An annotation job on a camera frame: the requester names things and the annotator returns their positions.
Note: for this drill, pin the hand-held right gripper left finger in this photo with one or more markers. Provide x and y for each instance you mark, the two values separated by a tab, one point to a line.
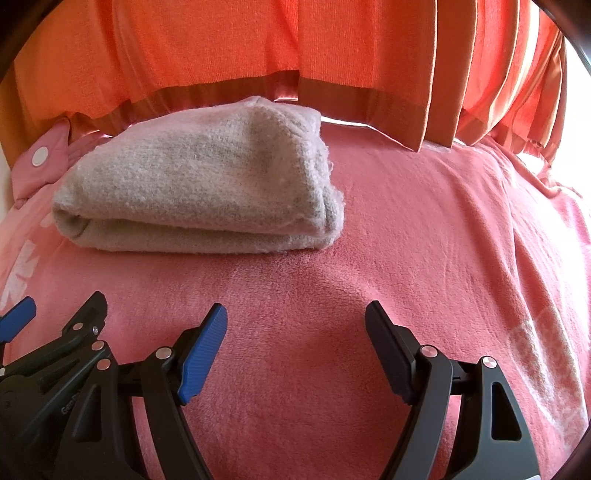
203	355

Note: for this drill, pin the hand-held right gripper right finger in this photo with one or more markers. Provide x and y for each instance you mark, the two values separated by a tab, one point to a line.
390	355

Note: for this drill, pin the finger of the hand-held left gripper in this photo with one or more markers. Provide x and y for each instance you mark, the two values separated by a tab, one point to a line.
85	318
18	316

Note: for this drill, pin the grey knitted garment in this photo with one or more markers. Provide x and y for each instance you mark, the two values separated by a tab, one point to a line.
194	184

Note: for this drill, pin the pink fleece blanket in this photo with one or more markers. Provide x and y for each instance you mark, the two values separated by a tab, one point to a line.
314	295

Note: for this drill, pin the pink pillow with white dot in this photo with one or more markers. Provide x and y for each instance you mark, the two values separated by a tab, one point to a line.
51	143

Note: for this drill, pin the orange curtain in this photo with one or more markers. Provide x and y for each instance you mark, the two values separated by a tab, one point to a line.
295	55

